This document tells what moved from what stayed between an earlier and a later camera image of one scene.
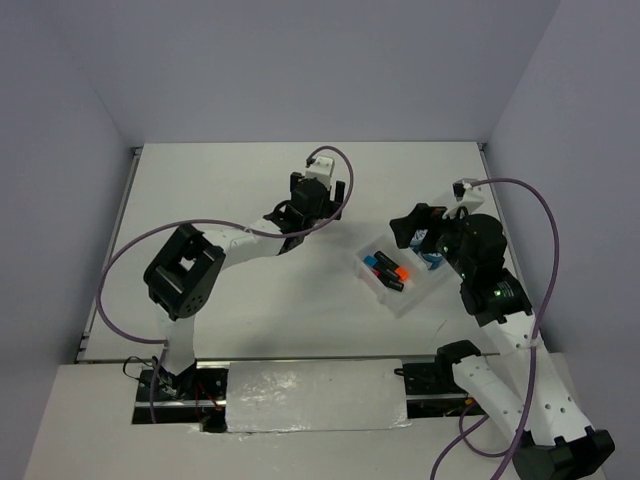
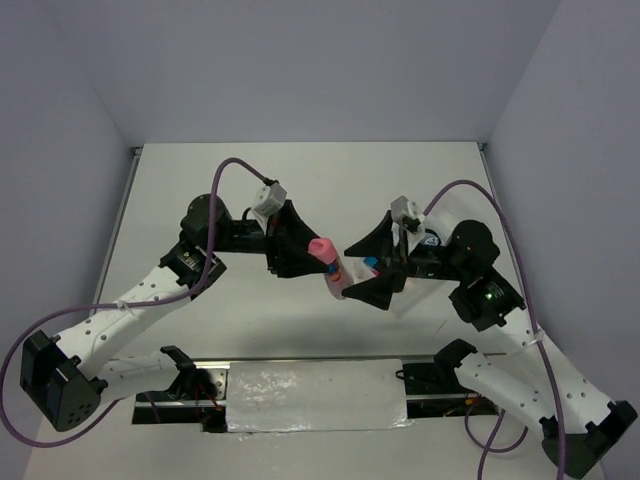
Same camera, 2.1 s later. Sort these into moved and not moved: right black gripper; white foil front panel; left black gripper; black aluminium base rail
Moved: right black gripper; left black gripper
Not moved: white foil front panel; black aluminium base rail
